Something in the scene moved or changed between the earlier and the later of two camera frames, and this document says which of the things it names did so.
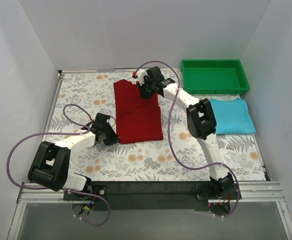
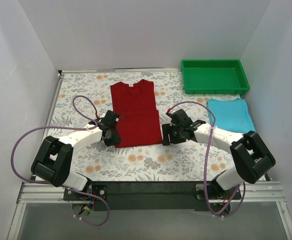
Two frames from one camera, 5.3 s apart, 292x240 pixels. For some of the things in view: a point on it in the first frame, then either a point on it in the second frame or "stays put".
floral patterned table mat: x=83 y=96 stays put
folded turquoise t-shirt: x=232 y=117 stays put
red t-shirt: x=138 y=119 stays put
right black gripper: x=147 y=89 → x=170 y=133
